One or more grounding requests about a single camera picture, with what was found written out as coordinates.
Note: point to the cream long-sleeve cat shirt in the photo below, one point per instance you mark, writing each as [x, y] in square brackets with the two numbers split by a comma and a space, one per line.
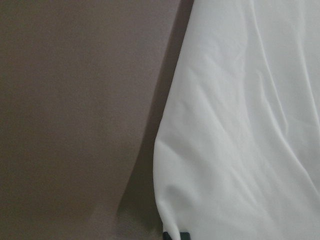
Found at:
[237, 152]

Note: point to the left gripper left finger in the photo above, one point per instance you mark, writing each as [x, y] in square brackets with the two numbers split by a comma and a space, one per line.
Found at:
[166, 236]

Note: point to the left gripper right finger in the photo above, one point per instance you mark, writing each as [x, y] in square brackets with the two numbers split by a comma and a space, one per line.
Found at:
[184, 236]

